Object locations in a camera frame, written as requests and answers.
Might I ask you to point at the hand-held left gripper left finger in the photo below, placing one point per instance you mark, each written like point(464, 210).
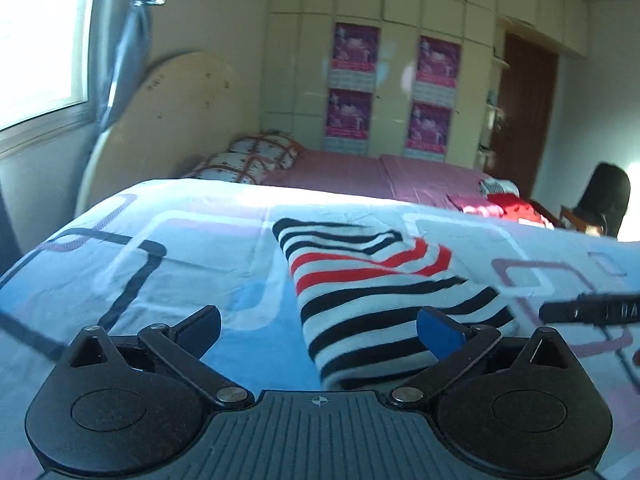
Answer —
point(200, 327)

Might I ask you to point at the window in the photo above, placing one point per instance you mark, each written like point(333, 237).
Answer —
point(40, 35)

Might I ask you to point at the grey blue curtain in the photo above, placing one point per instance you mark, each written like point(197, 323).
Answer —
point(125, 60)

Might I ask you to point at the black red white striped garment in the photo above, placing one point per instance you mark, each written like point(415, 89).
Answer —
point(375, 305)

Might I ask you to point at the purple wall poster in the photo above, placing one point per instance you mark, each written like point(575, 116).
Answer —
point(348, 117)
point(356, 50)
point(427, 130)
point(437, 62)

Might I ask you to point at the black chair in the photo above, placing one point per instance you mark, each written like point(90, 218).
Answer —
point(605, 195)

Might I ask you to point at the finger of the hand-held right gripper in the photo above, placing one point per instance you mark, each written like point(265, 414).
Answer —
point(590, 311)

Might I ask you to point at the blue white printed blanket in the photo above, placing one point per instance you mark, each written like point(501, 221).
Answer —
point(200, 230)

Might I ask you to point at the cream corner shelf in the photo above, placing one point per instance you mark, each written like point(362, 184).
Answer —
point(492, 120)

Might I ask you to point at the pink bed sheet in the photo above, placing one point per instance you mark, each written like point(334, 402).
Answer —
point(350, 172)

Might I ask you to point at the cream wardrobe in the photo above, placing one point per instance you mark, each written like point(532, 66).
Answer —
point(300, 60)

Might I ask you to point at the black white striped cloth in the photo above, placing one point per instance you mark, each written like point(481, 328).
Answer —
point(497, 186)

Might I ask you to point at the patterned pillow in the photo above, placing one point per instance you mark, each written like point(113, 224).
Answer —
point(265, 150)
point(225, 167)

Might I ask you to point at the red clothes pile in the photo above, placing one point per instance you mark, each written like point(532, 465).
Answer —
point(515, 210)

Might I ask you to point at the brown wooden door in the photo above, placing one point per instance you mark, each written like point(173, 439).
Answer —
point(525, 110)

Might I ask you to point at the cream round headboard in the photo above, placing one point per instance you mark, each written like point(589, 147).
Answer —
point(175, 120)

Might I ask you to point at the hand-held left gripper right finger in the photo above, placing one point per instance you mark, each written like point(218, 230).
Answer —
point(440, 332)

